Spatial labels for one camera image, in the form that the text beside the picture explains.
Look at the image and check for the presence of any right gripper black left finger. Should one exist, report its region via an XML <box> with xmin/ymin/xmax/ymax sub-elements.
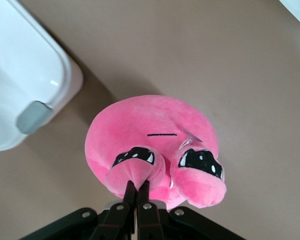
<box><xmin>22</xmin><ymin>179</ymin><xmax>137</xmax><ymax>240</ymax></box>

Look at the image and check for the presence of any clear suction cup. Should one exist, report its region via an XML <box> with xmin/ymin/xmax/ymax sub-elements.
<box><xmin>178</xmin><ymin>129</ymin><xmax>203</xmax><ymax>151</ymax></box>

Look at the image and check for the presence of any pink plush toy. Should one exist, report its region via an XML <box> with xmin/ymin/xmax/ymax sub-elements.
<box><xmin>84</xmin><ymin>94</ymin><xmax>228</xmax><ymax>210</ymax></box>

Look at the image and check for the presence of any white plastic box base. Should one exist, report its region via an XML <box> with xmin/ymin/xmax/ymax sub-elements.
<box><xmin>19</xmin><ymin>0</ymin><xmax>85</xmax><ymax>131</ymax></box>

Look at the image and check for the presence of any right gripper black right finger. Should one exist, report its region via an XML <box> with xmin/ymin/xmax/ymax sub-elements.
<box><xmin>136</xmin><ymin>180</ymin><xmax>246</xmax><ymax>240</ymax></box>

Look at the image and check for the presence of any brown table mat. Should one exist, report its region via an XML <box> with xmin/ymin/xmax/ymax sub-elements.
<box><xmin>0</xmin><ymin>0</ymin><xmax>300</xmax><ymax>240</ymax></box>

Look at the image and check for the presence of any grey box latch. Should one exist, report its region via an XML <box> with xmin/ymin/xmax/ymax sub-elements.
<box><xmin>16</xmin><ymin>99</ymin><xmax>55</xmax><ymax>136</ymax></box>

